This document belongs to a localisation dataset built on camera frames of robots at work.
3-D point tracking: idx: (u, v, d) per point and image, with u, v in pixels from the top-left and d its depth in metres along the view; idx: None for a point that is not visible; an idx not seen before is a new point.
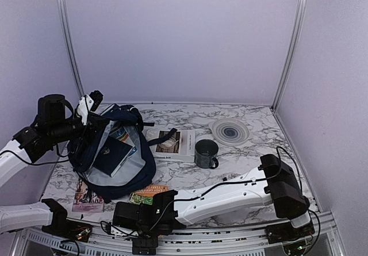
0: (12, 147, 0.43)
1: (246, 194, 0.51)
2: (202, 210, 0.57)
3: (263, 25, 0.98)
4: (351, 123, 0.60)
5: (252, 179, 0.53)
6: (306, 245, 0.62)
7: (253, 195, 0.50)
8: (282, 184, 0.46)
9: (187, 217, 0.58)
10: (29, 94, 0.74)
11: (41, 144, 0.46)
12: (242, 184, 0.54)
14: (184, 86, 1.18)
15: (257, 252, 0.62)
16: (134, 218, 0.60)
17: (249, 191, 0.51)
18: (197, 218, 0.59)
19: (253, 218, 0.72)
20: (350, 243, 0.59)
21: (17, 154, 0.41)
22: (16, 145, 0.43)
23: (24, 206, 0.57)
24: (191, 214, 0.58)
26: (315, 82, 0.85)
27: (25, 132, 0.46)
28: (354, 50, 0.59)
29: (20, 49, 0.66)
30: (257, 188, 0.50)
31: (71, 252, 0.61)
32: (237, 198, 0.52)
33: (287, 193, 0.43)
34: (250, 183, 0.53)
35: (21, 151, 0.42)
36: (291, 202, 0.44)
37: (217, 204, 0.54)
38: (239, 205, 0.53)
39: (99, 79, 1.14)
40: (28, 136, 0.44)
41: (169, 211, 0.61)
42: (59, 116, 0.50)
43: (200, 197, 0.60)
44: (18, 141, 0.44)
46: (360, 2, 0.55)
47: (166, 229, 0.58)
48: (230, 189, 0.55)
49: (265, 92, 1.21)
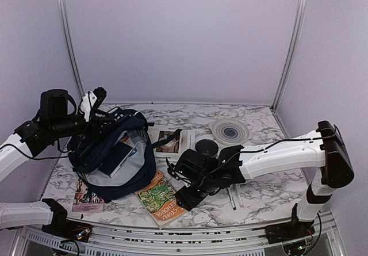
0: (15, 140, 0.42)
1: (305, 149, 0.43)
2: (265, 164, 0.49)
3: (263, 25, 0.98)
4: (351, 123, 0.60)
5: (309, 137, 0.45)
6: (306, 244, 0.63)
7: (309, 150, 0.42)
8: (334, 145, 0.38)
9: (247, 169, 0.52)
10: (29, 94, 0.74)
11: (44, 137, 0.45)
12: (301, 141, 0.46)
14: (184, 86, 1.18)
15: (257, 252, 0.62)
16: (199, 165, 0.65)
17: (307, 147, 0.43)
18: (259, 174, 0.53)
19: (253, 218, 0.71)
20: (350, 244, 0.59)
21: (16, 148, 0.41)
22: (17, 139, 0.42)
23: (26, 204, 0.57)
24: (253, 167, 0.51)
26: (315, 82, 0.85)
27: (27, 125, 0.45)
28: (354, 50, 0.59)
29: (20, 49, 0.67)
30: (315, 144, 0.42)
31: (71, 252, 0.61)
32: (294, 154, 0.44)
33: (338, 150, 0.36)
34: (309, 141, 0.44)
35: (22, 145, 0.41)
36: (340, 164, 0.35)
37: (273, 160, 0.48)
38: (303, 163, 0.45)
39: (100, 79, 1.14)
40: (30, 129, 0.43)
41: (234, 160, 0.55)
42: (61, 110, 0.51)
43: (264, 149, 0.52)
44: (19, 134, 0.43)
46: (360, 2, 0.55)
47: (228, 178, 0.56)
48: (288, 145, 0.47)
49: (265, 92, 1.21)
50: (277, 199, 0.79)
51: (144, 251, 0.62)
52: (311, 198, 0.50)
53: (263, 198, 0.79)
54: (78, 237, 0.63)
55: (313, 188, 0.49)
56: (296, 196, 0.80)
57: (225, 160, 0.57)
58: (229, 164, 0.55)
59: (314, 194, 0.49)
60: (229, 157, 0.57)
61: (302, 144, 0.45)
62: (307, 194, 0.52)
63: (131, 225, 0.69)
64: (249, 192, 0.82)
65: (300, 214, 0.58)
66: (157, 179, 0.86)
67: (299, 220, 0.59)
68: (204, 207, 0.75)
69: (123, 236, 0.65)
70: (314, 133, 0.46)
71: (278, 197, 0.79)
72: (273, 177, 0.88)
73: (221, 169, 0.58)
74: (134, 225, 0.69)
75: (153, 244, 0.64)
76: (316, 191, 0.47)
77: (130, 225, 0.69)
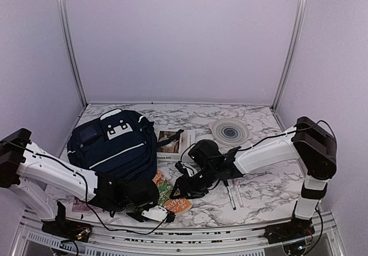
0: (92, 184, 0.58)
1: (280, 142, 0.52)
2: (253, 157, 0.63)
3: (263, 25, 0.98)
4: (351, 123, 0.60)
5: (286, 131, 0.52)
6: (306, 245, 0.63)
7: (282, 142, 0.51)
8: (304, 134, 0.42)
9: (241, 164, 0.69)
10: (29, 94, 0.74)
11: (107, 201, 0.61)
12: (279, 136, 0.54)
14: (184, 86, 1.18)
15: (257, 252, 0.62)
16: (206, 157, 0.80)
17: (282, 140, 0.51)
18: (251, 166, 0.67)
19: (253, 218, 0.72)
20: (351, 244, 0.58)
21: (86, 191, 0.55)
22: (92, 185, 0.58)
23: (45, 195, 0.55)
24: (246, 160, 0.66)
26: (316, 81, 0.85)
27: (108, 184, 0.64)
28: (354, 49, 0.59)
29: (20, 49, 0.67)
30: (288, 138, 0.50)
31: (71, 252, 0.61)
32: (272, 148, 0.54)
33: (305, 139, 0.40)
34: (284, 135, 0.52)
35: (91, 193, 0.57)
36: (313, 153, 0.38)
37: (258, 154, 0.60)
38: (282, 156, 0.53)
39: (99, 79, 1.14)
40: (107, 190, 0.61)
41: (231, 156, 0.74)
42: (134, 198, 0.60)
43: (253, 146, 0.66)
44: (96, 183, 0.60)
46: (360, 1, 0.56)
47: (227, 172, 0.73)
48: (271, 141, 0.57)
49: (266, 92, 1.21)
50: (277, 198, 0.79)
51: (144, 251, 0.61)
52: (307, 194, 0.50)
53: (263, 198, 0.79)
54: (78, 237, 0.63)
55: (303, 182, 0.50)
56: (296, 196, 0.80)
57: (226, 157, 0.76)
58: (228, 160, 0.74)
59: (305, 187, 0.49)
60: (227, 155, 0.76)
61: (279, 138, 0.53)
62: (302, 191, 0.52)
63: (131, 225, 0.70)
64: (249, 192, 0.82)
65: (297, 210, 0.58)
66: (157, 179, 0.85)
67: (296, 218, 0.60)
68: (204, 207, 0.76)
69: (123, 236, 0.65)
70: (291, 128, 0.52)
71: (278, 197, 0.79)
72: (273, 177, 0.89)
73: (223, 165, 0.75)
74: (134, 225, 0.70)
75: (153, 244, 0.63)
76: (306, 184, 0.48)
77: (130, 225, 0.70)
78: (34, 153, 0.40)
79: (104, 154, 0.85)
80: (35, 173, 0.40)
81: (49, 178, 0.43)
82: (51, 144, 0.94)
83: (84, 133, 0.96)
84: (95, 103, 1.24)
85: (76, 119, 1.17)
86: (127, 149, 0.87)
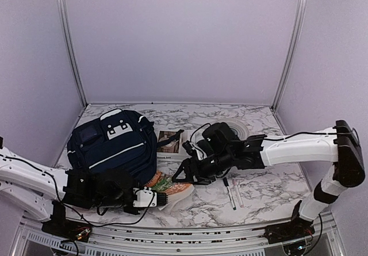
0: (62, 182, 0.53)
1: (319, 142, 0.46)
2: (286, 152, 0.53)
3: (263, 25, 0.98)
4: (351, 123, 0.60)
5: (326, 132, 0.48)
6: (305, 245, 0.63)
7: (322, 142, 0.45)
8: (345, 140, 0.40)
9: (268, 155, 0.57)
10: (29, 94, 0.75)
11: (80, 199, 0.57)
12: (318, 136, 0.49)
14: (184, 86, 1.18)
15: (257, 252, 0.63)
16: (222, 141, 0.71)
17: (322, 140, 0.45)
18: (279, 160, 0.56)
19: (253, 218, 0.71)
20: (351, 244, 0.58)
21: (56, 190, 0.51)
22: (62, 182, 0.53)
23: (34, 196, 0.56)
24: (277, 152, 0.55)
26: (316, 81, 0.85)
27: (80, 181, 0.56)
28: (354, 49, 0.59)
29: (20, 48, 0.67)
30: (330, 139, 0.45)
31: (71, 252, 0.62)
32: (310, 145, 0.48)
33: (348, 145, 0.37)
34: (324, 135, 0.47)
35: (61, 191, 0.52)
36: (351, 160, 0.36)
37: (292, 148, 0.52)
38: (319, 156, 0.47)
39: (99, 79, 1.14)
40: (78, 187, 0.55)
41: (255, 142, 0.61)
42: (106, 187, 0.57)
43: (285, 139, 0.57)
44: (67, 181, 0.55)
46: (360, 2, 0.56)
47: (249, 160, 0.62)
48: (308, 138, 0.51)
49: (266, 92, 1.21)
50: (277, 198, 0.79)
51: (144, 251, 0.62)
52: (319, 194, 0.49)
53: (263, 198, 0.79)
54: (78, 237, 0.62)
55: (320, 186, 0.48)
56: (296, 196, 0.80)
57: (249, 145, 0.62)
58: (250, 147, 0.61)
59: (322, 190, 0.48)
60: (250, 141, 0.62)
61: (318, 137, 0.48)
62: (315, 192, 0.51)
63: (131, 224, 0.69)
64: (249, 192, 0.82)
65: (303, 211, 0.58)
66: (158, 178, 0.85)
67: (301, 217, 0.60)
68: (204, 207, 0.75)
69: (123, 236, 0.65)
70: (330, 130, 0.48)
71: (278, 197, 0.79)
72: (273, 177, 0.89)
73: (244, 152, 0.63)
74: (134, 225, 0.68)
75: (153, 244, 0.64)
76: (325, 188, 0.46)
77: (130, 225, 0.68)
78: (4, 156, 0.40)
79: (104, 154, 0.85)
80: (4, 174, 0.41)
81: (17, 178, 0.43)
82: (51, 144, 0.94)
83: (84, 133, 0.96)
84: (95, 103, 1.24)
85: (76, 119, 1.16)
86: (127, 149, 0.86)
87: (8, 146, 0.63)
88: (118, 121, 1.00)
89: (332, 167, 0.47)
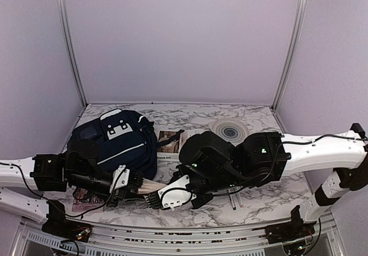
0: (29, 168, 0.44)
1: (351, 148, 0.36)
2: (311, 160, 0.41)
3: (263, 25, 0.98)
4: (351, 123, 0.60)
5: (352, 136, 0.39)
6: (306, 245, 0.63)
7: (353, 151, 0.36)
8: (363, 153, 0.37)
9: (291, 163, 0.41)
10: (29, 94, 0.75)
11: (51, 183, 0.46)
12: (344, 140, 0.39)
14: (184, 87, 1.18)
15: (257, 252, 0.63)
16: (219, 161, 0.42)
17: (353, 146, 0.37)
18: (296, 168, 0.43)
19: (253, 218, 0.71)
20: (350, 243, 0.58)
21: (23, 178, 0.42)
22: (29, 168, 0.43)
23: (26, 198, 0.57)
24: (301, 160, 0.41)
26: (316, 81, 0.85)
27: (46, 162, 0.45)
28: (355, 49, 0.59)
29: (20, 48, 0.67)
30: (356, 145, 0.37)
31: (71, 252, 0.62)
32: (337, 152, 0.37)
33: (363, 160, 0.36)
34: (352, 141, 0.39)
35: (30, 178, 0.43)
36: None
37: (319, 155, 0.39)
38: (342, 163, 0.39)
39: (99, 77, 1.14)
40: (47, 170, 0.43)
41: (275, 149, 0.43)
42: (72, 163, 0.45)
43: (312, 142, 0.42)
44: (34, 166, 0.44)
46: (360, 2, 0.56)
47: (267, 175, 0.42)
48: (333, 142, 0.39)
49: (266, 92, 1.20)
50: (277, 199, 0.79)
51: (144, 251, 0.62)
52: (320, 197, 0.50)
53: (263, 198, 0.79)
54: (78, 237, 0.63)
55: (324, 191, 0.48)
56: (296, 196, 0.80)
57: (264, 152, 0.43)
58: (267, 158, 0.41)
59: (326, 195, 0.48)
60: (268, 149, 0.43)
61: (340, 142, 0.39)
62: (317, 194, 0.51)
63: (131, 225, 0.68)
64: (249, 192, 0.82)
65: (307, 216, 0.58)
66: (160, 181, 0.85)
67: (306, 220, 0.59)
68: (204, 207, 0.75)
69: (123, 236, 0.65)
70: (351, 134, 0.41)
71: (278, 197, 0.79)
72: None
73: (257, 165, 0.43)
74: (134, 225, 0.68)
75: (153, 244, 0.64)
76: (330, 194, 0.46)
77: (130, 225, 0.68)
78: None
79: (104, 154, 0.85)
80: None
81: None
82: (52, 144, 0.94)
83: (84, 133, 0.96)
84: (95, 103, 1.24)
85: (76, 119, 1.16)
86: (127, 149, 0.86)
87: (9, 145, 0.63)
88: (119, 121, 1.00)
89: (334, 172, 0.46)
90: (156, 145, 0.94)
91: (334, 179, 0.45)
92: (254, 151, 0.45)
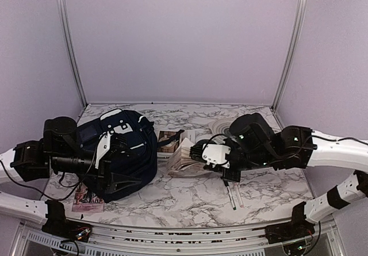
0: (10, 159, 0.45)
1: None
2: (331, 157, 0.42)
3: (263, 25, 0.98)
4: (351, 123, 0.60)
5: None
6: (306, 244, 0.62)
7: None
8: None
9: (312, 155, 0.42)
10: (29, 94, 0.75)
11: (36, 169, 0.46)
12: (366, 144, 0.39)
14: (184, 87, 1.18)
15: (259, 252, 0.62)
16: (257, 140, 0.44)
17: None
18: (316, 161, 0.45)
19: (253, 218, 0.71)
20: (352, 242, 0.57)
21: (4, 169, 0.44)
22: (10, 159, 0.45)
23: (24, 201, 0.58)
24: (320, 155, 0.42)
26: (316, 81, 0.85)
27: (26, 149, 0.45)
28: (355, 49, 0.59)
29: (21, 49, 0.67)
30: None
31: (70, 252, 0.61)
32: (355, 153, 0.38)
33: None
34: None
35: (10, 169, 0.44)
36: None
37: (338, 153, 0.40)
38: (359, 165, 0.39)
39: (99, 77, 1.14)
40: (27, 157, 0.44)
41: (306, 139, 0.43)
42: (50, 145, 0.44)
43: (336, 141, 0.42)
44: (14, 155, 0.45)
46: (360, 2, 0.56)
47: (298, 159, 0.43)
48: (356, 144, 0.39)
49: (266, 92, 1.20)
50: (277, 198, 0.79)
51: (144, 251, 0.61)
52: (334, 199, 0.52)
53: (263, 198, 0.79)
54: (78, 237, 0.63)
55: (339, 192, 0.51)
56: (296, 196, 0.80)
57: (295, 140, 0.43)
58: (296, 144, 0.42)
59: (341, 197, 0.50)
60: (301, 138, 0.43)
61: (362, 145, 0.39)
62: None
63: (131, 225, 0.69)
64: (249, 192, 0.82)
65: (309, 214, 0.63)
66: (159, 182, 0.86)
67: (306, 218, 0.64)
68: (204, 207, 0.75)
69: (122, 236, 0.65)
70: None
71: (278, 197, 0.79)
72: (273, 177, 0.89)
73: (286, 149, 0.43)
74: (134, 225, 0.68)
75: (153, 244, 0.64)
76: (344, 195, 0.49)
77: (131, 225, 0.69)
78: None
79: None
80: None
81: None
82: None
83: (84, 133, 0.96)
84: (95, 103, 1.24)
85: (76, 119, 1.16)
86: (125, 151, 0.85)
87: (9, 145, 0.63)
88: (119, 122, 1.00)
89: (354, 176, 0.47)
90: (156, 146, 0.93)
91: (352, 182, 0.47)
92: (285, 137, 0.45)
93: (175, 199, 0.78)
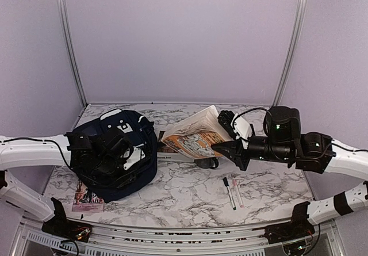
0: (64, 144, 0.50)
1: None
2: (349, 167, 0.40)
3: (263, 25, 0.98)
4: (350, 123, 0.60)
5: None
6: (306, 244, 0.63)
7: None
8: None
9: (329, 162, 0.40)
10: (29, 94, 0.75)
11: (86, 157, 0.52)
12: None
14: (184, 86, 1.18)
15: (258, 252, 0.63)
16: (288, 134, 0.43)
17: None
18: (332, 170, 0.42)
19: (253, 218, 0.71)
20: (351, 242, 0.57)
21: (61, 151, 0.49)
22: (65, 143, 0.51)
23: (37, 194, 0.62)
24: (338, 164, 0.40)
26: (316, 81, 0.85)
27: (79, 138, 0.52)
28: (354, 50, 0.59)
29: (21, 49, 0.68)
30: None
31: (71, 252, 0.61)
32: None
33: None
34: None
35: (67, 151, 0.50)
36: None
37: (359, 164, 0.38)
38: None
39: (99, 77, 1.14)
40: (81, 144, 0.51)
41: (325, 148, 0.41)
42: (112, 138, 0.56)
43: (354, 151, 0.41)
44: (68, 141, 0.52)
46: (360, 2, 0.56)
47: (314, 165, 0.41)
48: None
49: (266, 92, 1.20)
50: (276, 198, 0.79)
51: (144, 251, 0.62)
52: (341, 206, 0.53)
53: (263, 198, 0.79)
54: (78, 237, 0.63)
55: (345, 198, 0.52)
56: (296, 196, 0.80)
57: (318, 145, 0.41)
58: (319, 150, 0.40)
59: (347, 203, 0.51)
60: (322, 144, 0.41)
61: None
62: None
63: (131, 225, 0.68)
64: (249, 192, 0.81)
65: (313, 214, 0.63)
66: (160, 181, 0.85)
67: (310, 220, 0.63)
68: (204, 207, 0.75)
69: (123, 236, 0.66)
70: None
71: (278, 197, 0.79)
72: (273, 177, 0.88)
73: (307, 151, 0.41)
74: (134, 225, 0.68)
75: (153, 244, 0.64)
76: (351, 202, 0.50)
77: (130, 225, 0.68)
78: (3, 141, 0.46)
79: None
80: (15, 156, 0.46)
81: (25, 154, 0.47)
82: None
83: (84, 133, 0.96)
84: (95, 103, 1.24)
85: (76, 119, 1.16)
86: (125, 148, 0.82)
87: None
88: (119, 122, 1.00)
89: (363, 185, 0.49)
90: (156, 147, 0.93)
91: (360, 190, 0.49)
92: (306, 141, 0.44)
93: (175, 199, 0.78)
